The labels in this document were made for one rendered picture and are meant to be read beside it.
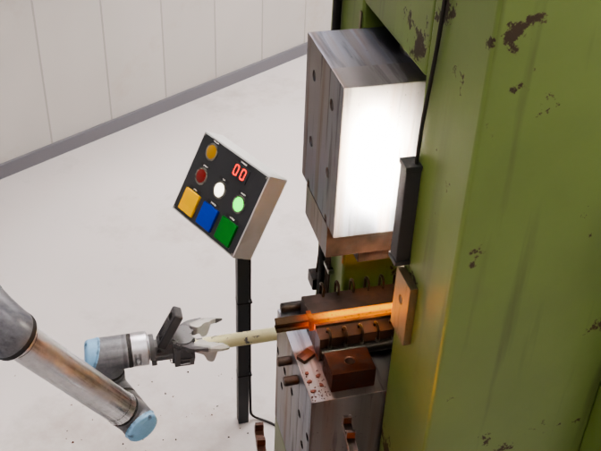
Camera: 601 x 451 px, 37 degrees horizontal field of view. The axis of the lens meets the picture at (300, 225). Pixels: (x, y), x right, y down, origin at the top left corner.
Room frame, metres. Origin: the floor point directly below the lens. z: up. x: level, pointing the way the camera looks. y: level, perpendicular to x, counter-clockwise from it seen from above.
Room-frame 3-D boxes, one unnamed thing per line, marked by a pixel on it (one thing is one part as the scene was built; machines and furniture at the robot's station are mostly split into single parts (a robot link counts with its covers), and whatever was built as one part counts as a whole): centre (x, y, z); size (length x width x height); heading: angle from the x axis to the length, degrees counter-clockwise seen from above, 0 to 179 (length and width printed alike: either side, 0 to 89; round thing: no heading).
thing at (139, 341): (1.73, 0.41, 0.98); 0.10 x 0.05 x 0.09; 16
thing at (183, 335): (1.76, 0.33, 0.97); 0.12 x 0.08 x 0.09; 106
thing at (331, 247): (1.94, -0.24, 1.32); 0.42 x 0.20 x 0.10; 106
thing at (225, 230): (2.24, 0.23, 1.01); 0.07 x 0.05 x 0.07; 41
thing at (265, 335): (2.19, 0.14, 0.62); 0.44 x 0.05 x 0.05; 106
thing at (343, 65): (1.90, -0.25, 1.56); 0.42 x 0.39 x 0.40; 106
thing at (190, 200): (2.39, 0.36, 1.01); 0.07 x 0.05 x 0.07; 41
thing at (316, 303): (1.94, -0.24, 0.96); 0.42 x 0.20 x 0.09; 106
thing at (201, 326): (1.83, 0.25, 0.97); 0.09 x 0.03 x 0.06; 133
